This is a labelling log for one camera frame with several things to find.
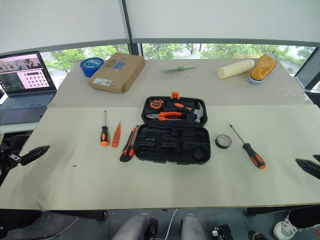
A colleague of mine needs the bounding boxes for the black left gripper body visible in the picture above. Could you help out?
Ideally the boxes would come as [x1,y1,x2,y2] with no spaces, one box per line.
[0,147,22,177]

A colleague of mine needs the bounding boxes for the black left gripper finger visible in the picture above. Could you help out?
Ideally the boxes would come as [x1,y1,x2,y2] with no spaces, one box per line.
[20,145,51,166]

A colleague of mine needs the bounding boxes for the phillips screwdriver orange black handle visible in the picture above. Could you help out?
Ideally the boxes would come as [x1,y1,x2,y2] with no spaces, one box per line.
[229,124,267,170]

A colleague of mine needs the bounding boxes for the flathead screwdriver orange black handle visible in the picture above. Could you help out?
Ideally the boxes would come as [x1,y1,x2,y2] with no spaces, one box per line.
[100,109,110,147]

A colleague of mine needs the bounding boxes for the orange voltage tester pen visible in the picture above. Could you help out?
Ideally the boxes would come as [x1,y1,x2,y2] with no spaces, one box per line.
[111,120,122,148]

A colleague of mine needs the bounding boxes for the orange black utility knife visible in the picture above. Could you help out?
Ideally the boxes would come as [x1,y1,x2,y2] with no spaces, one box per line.
[119,125,140,163]

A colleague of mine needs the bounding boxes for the black electrical tape roll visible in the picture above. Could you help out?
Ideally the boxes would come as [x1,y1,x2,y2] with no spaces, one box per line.
[214,134,233,150]

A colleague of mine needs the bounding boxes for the black tool case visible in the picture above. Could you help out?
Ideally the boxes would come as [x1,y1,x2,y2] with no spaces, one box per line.
[134,96,212,165]

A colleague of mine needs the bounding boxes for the grey laptop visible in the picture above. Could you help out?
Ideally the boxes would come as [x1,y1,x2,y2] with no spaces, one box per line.
[0,51,58,126]

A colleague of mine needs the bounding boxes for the dark monitor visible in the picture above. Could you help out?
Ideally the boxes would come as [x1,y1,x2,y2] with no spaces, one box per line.
[294,47,320,90]

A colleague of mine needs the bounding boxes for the blue masking tape roll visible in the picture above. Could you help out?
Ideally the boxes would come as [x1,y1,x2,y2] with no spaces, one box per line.
[79,56,105,78]

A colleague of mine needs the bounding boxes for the yellow canvas shoe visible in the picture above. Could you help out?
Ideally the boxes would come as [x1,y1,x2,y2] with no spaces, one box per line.
[247,52,278,86]

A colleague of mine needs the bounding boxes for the small black device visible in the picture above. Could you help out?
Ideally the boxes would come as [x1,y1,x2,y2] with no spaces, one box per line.
[212,224,235,240]

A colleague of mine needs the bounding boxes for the brown cardboard box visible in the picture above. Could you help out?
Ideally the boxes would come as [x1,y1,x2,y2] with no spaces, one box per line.
[87,51,147,93]

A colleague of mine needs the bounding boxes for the cream foam cylinder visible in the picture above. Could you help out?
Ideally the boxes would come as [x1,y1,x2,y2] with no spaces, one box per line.
[217,59,256,80]

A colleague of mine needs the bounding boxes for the grey rounded shape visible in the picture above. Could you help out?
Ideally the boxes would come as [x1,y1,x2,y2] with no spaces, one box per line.
[112,214,158,240]
[180,213,206,240]

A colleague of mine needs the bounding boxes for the cream table cover sheet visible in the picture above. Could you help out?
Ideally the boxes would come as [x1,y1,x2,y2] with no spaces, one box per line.
[0,103,320,211]

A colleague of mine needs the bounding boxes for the orange black tape measure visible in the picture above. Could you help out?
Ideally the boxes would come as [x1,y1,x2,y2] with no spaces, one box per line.
[149,99,165,111]

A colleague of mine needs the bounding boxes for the white roller blind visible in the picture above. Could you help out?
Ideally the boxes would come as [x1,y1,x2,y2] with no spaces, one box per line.
[0,0,131,55]
[123,0,320,47]

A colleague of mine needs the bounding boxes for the grey beige table cover sheet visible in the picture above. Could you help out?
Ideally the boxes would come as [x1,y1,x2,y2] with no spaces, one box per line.
[47,58,313,108]

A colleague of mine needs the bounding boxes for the green plastic strip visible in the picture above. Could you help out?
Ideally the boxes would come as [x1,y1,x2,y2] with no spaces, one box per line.
[159,65,198,74]

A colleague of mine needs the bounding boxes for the claw hammer black handle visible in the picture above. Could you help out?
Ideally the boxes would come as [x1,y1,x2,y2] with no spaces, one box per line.
[187,101,206,124]

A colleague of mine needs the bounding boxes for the orange handled pliers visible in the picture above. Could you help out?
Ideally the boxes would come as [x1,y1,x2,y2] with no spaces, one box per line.
[146,111,183,122]

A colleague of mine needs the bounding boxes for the dark window frame post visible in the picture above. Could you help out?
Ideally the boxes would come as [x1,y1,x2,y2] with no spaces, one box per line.
[121,0,145,60]

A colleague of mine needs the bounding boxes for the thin white cable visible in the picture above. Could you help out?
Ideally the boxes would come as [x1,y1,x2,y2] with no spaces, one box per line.
[163,208,179,240]

